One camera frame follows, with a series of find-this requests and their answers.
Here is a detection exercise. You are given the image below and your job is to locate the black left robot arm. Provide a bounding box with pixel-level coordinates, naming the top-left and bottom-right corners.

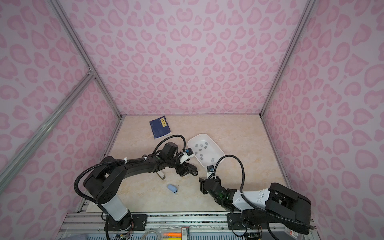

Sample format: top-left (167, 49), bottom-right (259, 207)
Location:
top-left (74, 149), bottom-right (198, 223)

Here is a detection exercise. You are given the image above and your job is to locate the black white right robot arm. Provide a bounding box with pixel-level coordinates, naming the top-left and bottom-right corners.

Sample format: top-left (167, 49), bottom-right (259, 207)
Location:
top-left (199, 178), bottom-right (315, 235)

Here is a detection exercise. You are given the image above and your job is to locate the white plastic tray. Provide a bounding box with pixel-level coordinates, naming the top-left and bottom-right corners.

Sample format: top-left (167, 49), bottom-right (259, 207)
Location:
top-left (187, 134), bottom-right (225, 167)

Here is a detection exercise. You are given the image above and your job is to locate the blue book yellow label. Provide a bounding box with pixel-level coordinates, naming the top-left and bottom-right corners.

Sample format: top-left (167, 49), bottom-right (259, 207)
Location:
top-left (150, 116), bottom-right (171, 139)

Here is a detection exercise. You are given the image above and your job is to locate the orange marker pen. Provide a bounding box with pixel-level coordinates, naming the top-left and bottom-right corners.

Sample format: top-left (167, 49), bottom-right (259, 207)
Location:
top-left (163, 233), bottom-right (182, 238)

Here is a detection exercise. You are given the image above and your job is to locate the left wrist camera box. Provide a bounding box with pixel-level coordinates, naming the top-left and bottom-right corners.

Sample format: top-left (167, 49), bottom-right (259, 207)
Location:
top-left (179, 148), bottom-right (195, 164)

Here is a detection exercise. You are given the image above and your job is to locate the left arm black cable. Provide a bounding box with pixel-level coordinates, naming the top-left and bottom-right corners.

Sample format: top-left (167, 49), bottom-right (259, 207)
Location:
top-left (152, 134), bottom-right (187, 155)

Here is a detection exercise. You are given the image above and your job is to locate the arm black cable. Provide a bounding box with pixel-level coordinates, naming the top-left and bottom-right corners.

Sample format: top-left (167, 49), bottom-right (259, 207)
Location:
top-left (152, 134), bottom-right (187, 155)
top-left (213, 154), bottom-right (246, 193)

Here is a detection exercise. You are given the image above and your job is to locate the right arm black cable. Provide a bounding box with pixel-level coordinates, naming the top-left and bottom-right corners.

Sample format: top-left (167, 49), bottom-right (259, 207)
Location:
top-left (213, 154), bottom-right (246, 193)

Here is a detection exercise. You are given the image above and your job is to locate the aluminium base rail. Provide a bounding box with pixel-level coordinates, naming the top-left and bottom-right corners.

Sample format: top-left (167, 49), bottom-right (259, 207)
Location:
top-left (56, 211), bottom-right (319, 240)

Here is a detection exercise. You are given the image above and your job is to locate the aluminium diagonal frame bar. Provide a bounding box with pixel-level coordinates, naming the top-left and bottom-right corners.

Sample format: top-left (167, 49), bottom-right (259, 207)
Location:
top-left (1, 71), bottom-right (95, 193)

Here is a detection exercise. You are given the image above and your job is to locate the aluminium frame corner post right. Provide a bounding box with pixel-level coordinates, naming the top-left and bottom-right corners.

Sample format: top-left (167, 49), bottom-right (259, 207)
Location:
top-left (260, 0), bottom-right (319, 119)

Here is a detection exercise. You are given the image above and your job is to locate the aluminium frame corner post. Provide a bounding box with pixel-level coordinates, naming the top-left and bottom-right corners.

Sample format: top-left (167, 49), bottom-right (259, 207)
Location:
top-left (260, 0), bottom-right (319, 119)
top-left (47, 1), bottom-right (123, 120)

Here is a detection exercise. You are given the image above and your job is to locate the aluminium frame corner post left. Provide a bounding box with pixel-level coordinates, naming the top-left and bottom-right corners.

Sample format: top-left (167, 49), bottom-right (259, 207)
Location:
top-left (47, 1), bottom-right (123, 120)

